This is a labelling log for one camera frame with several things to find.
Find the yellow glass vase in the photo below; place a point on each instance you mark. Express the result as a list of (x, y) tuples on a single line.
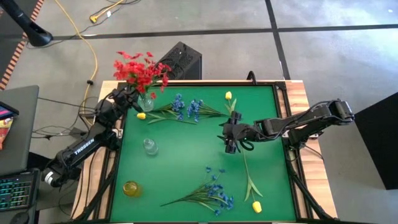
[(131, 188)]

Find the striped-edge black floor mat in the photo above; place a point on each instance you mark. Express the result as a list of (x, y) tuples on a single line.
[(7, 53)]

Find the black computer tower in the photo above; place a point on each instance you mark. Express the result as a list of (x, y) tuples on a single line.
[(183, 60)]

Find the colourful snack bag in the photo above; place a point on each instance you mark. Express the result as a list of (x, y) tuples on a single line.
[(4, 130)]

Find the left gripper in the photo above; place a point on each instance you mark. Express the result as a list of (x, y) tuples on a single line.
[(124, 98)]

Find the blue artificial flower bunch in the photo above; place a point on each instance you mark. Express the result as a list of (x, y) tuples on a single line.
[(178, 105), (214, 191), (194, 110)]

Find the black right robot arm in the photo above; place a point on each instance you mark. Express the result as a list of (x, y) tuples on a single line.
[(311, 119)]

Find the yellow artificial tulip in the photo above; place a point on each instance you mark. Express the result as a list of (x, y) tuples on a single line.
[(141, 115), (228, 95), (257, 207)]

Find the grey cart top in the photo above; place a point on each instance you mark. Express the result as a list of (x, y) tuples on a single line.
[(21, 133)]

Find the green table mat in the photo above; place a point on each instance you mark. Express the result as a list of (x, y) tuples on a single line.
[(192, 149)]

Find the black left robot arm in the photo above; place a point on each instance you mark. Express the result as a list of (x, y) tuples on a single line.
[(84, 147)]

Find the black stand pole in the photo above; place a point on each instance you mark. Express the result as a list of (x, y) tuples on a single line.
[(37, 35)]

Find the black cabinet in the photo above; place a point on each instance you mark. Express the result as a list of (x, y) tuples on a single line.
[(379, 140)]

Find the black backlit keyboard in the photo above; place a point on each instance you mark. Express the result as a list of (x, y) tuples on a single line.
[(15, 191)]

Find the black table frame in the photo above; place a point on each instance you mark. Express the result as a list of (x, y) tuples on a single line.
[(202, 83)]

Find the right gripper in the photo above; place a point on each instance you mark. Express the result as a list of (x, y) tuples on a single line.
[(245, 132)]

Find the pink-screen tablet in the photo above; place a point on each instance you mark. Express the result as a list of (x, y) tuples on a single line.
[(6, 111)]

